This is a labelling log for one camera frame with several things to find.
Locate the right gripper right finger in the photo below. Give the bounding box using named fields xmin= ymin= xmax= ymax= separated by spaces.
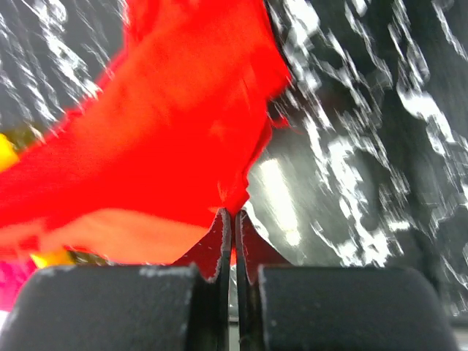
xmin=235 ymin=211 xmax=458 ymax=350

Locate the red t-shirt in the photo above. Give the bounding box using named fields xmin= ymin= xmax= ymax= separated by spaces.
xmin=1 ymin=1 xmax=290 ymax=264

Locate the yellow plastic bin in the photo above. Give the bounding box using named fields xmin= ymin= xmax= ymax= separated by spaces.
xmin=1 ymin=134 xmax=75 ymax=268

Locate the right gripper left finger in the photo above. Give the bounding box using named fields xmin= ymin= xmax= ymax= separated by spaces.
xmin=1 ymin=209 xmax=231 ymax=350

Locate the magenta t-shirt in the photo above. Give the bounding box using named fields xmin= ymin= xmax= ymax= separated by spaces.
xmin=0 ymin=260 xmax=37 ymax=312

